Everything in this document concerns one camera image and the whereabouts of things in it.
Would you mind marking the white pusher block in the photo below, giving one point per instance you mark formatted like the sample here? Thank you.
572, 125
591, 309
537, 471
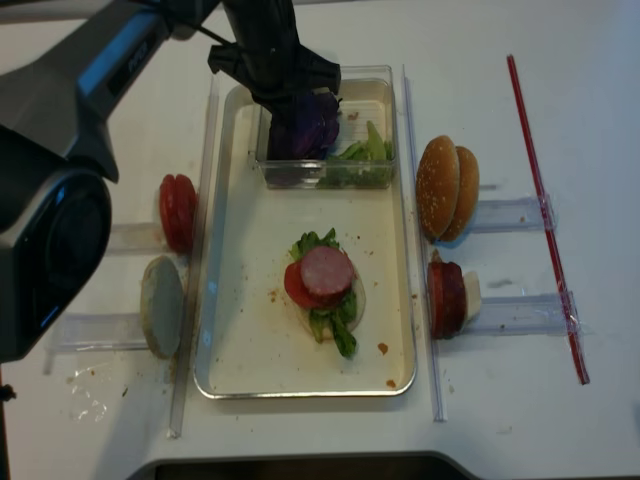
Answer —
473, 300

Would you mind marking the red straw strip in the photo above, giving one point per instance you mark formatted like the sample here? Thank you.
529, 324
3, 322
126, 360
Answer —
571, 318

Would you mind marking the clear plastic lettuce container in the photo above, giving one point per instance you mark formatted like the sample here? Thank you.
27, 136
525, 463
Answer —
366, 93

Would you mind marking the green lettuce on burger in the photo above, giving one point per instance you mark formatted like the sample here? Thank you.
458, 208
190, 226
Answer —
345, 342

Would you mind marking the green lettuce in container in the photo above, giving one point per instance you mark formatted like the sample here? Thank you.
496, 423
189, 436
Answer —
364, 164

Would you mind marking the clear rail for tomato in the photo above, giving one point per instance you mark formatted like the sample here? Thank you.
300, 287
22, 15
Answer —
136, 239

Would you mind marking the stack of tomato slices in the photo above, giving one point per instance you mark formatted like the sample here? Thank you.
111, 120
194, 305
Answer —
177, 207

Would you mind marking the clear rail for sausage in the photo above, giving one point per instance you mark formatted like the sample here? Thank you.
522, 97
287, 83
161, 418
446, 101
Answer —
545, 314

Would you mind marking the tomato slice on burger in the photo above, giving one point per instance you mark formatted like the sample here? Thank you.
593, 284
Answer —
296, 289

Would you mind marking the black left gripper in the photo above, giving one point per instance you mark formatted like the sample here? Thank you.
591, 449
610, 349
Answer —
268, 59

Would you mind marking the dark table edge panel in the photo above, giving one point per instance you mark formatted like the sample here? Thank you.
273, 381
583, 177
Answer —
369, 466

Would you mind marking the sesame bun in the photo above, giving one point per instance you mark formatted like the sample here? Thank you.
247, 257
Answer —
437, 186
468, 194

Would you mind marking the stack of sausage slices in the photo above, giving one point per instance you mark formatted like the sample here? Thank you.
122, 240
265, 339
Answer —
447, 297

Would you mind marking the clear long rail left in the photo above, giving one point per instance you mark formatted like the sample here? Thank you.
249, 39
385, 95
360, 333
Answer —
193, 279

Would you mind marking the metal tray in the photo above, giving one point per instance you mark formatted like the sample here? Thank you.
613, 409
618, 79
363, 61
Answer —
251, 340

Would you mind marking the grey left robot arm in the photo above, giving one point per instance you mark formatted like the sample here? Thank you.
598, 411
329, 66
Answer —
56, 153

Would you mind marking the clear long rail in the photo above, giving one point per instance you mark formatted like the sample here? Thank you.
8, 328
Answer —
193, 279
438, 403

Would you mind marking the purple lettuce leaf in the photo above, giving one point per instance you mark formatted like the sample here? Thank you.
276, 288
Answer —
309, 133

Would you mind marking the clear rail for bun bottom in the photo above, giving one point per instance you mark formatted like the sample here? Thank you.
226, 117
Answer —
94, 332

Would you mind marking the sesame bun top front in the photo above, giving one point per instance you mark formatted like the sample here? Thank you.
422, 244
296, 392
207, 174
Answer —
437, 186

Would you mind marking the sausage slice on burger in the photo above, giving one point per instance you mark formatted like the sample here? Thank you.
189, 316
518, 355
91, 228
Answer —
326, 272

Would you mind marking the clear rail for buns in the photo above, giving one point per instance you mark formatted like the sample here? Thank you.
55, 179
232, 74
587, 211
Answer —
524, 214

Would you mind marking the bun bottom standing left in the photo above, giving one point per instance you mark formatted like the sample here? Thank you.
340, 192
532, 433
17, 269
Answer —
161, 307

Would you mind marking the clear long rail right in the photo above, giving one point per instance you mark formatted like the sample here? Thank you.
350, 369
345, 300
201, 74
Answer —
438, 403

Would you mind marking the bottom bun on tray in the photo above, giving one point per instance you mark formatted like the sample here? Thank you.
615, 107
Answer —
350, 310

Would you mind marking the sesame bun top rear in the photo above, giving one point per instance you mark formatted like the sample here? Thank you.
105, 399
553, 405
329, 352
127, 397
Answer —
468, 194

